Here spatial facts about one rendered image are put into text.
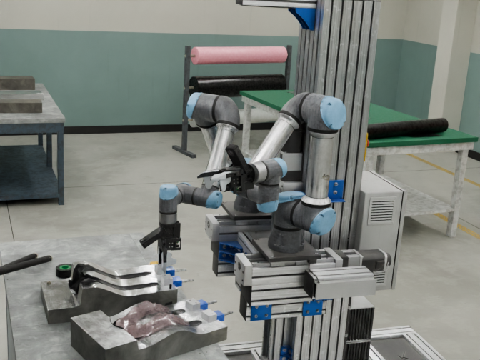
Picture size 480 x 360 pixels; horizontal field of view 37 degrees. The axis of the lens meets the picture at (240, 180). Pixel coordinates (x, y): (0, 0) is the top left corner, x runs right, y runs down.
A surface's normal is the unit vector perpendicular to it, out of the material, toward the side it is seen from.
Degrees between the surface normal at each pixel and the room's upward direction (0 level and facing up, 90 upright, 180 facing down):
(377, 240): 90
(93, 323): 0
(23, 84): 90
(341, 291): 90
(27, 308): 0
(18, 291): 0
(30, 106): 90
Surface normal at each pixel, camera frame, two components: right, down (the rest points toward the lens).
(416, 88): -0.94, 0.04
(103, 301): 0.35, 0.28
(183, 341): 0.61, 0.25
